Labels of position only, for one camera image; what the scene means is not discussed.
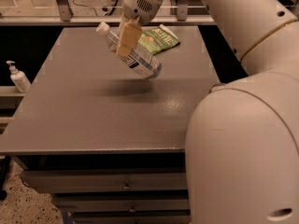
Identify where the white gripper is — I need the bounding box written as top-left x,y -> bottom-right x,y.
116,0 -> 163,58

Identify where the blue plastic water bottle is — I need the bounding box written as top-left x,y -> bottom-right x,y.
96,21 -> 162,79

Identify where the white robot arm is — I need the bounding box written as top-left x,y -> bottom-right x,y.
185,0 -> 299,224

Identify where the white pump dispenser bottle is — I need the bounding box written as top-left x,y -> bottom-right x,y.
7,61 -> 31,93

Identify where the green chip bag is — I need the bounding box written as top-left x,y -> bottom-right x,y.
139,24 -> 180,55

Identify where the grey drawer cabinet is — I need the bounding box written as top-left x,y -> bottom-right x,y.
0,26 -> 218,224

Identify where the metal railing frame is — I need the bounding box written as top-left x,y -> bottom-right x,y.
0,0 -> 213,26

